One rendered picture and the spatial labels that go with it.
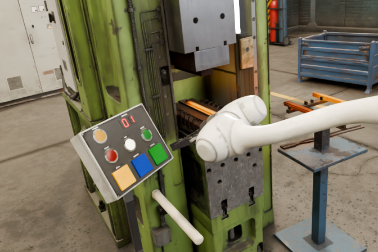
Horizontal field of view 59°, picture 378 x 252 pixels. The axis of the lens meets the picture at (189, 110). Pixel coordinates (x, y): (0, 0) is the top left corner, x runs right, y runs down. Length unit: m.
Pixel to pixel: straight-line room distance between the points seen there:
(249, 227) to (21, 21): 5.40
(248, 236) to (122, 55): 1.34
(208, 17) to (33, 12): 5.24
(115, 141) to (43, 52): 5.42
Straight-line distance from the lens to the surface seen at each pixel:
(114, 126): 1.35
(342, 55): 5.38
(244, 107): 1.05
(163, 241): 2.00
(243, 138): 0.94
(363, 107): 0.98
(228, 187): 1.87
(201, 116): 1.82
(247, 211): 2.06
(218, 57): 1.66
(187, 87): 2.16
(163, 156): 1.44
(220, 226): 1.97
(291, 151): 2.06
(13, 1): 6.59
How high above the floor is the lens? 1.65
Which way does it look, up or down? 20 degrees down
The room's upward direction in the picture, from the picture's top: 6 degrees counter-clockwise
